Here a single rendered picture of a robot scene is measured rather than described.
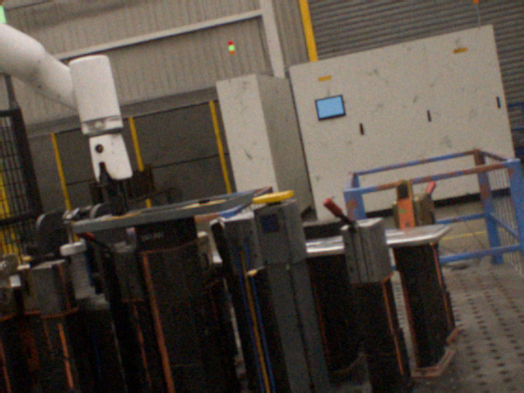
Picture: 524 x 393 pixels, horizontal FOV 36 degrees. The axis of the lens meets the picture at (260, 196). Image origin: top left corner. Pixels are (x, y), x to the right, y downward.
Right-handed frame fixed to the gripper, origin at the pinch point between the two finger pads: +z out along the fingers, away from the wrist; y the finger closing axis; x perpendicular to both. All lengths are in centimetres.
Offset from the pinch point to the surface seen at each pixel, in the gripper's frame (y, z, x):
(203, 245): 13.6, 13.6, -12.8
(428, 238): 4, 19, -63
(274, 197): -16.4, 3.2, -36.0
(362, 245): -4, 17, -50
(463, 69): 818, -35, -152
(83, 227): -6.6, 3.0, 6.2
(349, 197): 207, 28, -35
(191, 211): -15.0, 3.1, -19.3
